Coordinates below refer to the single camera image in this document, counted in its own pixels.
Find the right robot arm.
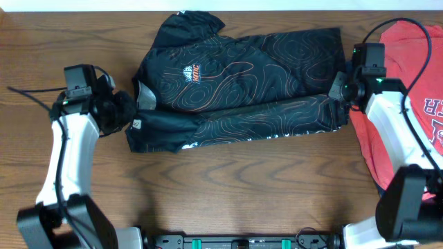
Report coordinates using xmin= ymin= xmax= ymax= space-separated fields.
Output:
xmin=328 ymin=66 xmax=442 ymax=248

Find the black orange-patterned jersey shirt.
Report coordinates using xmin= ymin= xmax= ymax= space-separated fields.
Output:
xmin=125 ymin=11 xmax=348 ymax=153

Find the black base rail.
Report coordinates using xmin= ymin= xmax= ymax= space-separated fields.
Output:
xmin=114 ymin=226 xmax=343 ymax=249

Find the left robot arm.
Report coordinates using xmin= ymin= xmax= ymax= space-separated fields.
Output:
xmin=17 ymin=73 xmax=144 ymax=248

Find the red printed t-shirt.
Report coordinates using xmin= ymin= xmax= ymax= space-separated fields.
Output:
xmin=350 ymin=21 xmax=442 ymax=194

